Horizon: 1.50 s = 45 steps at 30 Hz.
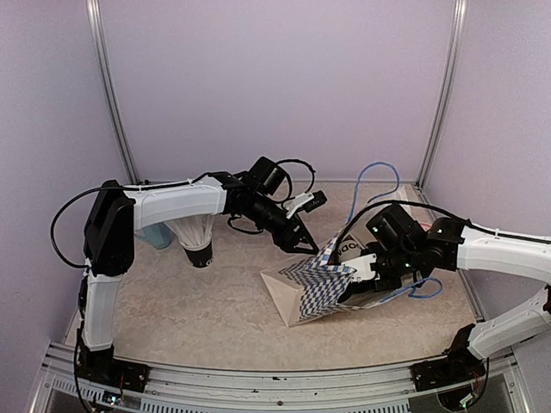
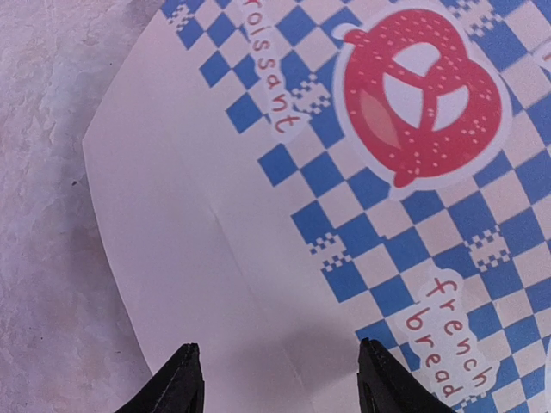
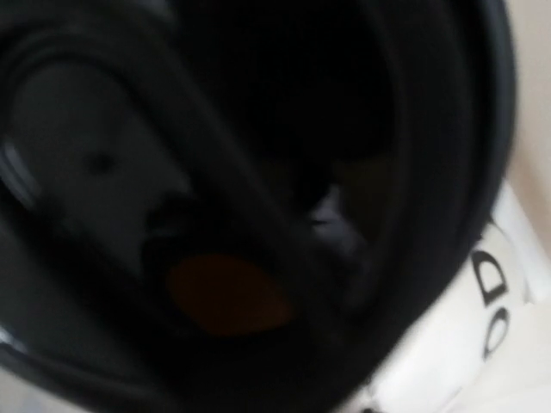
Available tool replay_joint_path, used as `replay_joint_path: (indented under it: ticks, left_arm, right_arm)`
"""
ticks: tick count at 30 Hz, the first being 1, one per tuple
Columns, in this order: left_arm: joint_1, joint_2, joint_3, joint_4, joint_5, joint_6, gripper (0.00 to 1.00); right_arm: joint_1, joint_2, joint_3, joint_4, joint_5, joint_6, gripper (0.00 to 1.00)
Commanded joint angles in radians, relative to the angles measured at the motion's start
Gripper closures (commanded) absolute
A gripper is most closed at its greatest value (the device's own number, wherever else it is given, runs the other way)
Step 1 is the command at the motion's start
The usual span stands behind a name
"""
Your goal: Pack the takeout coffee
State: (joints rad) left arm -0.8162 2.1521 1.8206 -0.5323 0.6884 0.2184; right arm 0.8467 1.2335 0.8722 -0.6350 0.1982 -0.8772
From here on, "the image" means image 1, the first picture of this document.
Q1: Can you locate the bundle of wrapped white straws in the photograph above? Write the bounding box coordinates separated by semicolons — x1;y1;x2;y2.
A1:
165;215;214;251

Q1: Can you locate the left aluminium corner post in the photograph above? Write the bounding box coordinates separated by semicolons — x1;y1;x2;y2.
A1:
85;0;139;184

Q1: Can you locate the right aluminium corner post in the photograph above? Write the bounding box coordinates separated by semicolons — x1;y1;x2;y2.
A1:
416;0;467;190

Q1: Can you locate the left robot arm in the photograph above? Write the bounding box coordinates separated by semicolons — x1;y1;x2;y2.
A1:
82;157;326;383

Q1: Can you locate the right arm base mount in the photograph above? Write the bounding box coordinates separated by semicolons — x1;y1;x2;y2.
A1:
410;324;486;391

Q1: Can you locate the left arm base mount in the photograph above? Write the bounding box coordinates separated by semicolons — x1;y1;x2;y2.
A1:
76;328;151;393

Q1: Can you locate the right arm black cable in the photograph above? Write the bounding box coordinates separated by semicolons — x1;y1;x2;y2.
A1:
325;200;551;263

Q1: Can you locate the light blue ceramic mug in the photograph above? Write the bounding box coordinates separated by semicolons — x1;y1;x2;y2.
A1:
134;223;171;250

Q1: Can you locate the black paper cup with straws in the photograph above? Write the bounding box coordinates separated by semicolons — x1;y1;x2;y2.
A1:
183;242;213;268

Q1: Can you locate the checkered paper takeout bag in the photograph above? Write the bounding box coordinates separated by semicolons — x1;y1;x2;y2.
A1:
260;162;443;329

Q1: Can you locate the aluminium front rail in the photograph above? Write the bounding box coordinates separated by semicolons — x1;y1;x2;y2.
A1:
29;359;530;413

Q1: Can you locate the white paper coffee cup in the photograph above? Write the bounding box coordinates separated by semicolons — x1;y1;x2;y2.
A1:
337;232;368;263

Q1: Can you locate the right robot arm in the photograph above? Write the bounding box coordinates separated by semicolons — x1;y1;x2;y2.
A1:
346;200;550;382

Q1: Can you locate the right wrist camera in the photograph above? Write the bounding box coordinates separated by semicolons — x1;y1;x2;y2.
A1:
342;254;377;282

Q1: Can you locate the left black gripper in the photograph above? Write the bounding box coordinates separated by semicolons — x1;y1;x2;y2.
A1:
248;193;320;255

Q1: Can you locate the aluminium corner post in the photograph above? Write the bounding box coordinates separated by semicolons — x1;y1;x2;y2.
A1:
85;0;139;184
416;0;467;190

